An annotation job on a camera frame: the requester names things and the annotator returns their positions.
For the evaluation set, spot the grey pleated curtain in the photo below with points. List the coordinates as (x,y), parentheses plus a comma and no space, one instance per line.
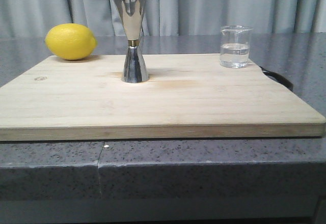
(34,18)

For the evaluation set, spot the black cutting board handle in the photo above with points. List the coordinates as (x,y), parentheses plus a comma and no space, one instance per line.
(278,78)

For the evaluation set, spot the light wooden cutting board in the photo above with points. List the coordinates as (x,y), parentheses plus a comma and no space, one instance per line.
(187,95)

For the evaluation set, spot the silver steel cocktail jigger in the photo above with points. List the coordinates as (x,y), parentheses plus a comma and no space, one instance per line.
(131,13)

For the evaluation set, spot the small clear glass beaker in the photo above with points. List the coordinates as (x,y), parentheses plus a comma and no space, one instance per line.
(235,46)

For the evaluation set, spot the yellow lemon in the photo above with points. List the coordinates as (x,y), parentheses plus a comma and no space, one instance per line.
(71,41)

